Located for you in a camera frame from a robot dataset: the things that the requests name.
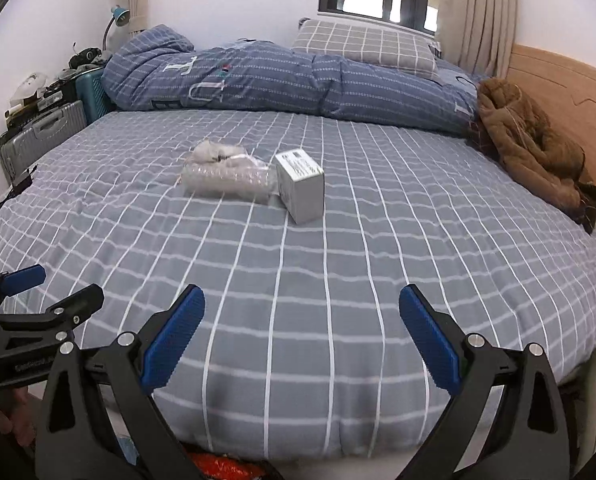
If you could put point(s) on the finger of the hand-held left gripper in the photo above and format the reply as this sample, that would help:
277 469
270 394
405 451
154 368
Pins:
73 307
23 280

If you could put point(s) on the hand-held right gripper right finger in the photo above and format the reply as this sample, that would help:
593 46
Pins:
430 340

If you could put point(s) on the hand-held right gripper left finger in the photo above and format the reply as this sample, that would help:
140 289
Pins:
170 340

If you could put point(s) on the red plastic bag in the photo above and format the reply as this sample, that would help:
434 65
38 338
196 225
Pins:
223 467

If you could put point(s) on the person's left hand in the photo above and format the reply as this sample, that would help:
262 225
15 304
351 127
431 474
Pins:
15 420

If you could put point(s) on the black charger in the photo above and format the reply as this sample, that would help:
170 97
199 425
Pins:
24 180

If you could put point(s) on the grey checked bed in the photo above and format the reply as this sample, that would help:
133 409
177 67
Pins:
328 285

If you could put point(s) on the grey hard suitcase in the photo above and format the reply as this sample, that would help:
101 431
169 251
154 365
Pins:
53 130

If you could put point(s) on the clear plastic bag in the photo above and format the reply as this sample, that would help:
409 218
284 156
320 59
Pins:
218 180

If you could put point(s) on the white plastic item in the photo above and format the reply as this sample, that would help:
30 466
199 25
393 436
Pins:
28 87

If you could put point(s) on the white cardboard box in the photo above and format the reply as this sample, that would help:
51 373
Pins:
303 195

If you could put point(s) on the teal hard suitcase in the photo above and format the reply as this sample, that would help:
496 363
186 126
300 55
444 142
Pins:
90 92

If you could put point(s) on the brown jacket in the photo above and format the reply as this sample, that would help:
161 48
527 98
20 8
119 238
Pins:
523 145

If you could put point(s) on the black bag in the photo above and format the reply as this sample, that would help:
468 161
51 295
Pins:
85 57

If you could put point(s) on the blue striped duvet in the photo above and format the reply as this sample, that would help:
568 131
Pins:
278 80

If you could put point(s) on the wooden headboard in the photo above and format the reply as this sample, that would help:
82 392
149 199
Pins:
578 100

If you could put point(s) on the blue desk lamp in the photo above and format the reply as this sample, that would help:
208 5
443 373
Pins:
120 15

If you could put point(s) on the grey checked pillow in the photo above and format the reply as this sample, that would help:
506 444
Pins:
368 45

